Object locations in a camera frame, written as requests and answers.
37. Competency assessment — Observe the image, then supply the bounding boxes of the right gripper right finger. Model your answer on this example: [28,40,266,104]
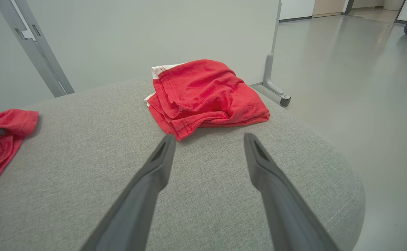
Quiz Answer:
[244,132,340,251]

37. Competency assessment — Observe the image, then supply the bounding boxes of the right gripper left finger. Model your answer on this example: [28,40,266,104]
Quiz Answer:
[80,134,176,251]

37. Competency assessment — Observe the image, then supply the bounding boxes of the red basketball jersey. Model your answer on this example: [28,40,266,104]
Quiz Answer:
[0,109,39,187]

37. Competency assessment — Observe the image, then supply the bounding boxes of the red shorts with white trim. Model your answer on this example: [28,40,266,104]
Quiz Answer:
[144,59,271,142]

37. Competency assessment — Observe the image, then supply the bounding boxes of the grey partition foot with caster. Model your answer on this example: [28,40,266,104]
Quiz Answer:
[251,0,291,107]

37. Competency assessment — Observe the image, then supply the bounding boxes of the grey metal post bracket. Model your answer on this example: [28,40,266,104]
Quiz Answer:
[0,0,75,98]

